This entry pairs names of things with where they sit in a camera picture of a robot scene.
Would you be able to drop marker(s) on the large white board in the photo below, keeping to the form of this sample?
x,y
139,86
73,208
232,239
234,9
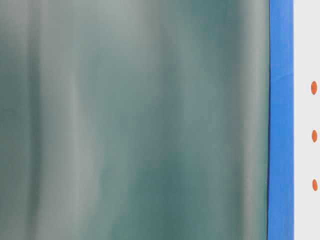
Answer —
x,y
306,49

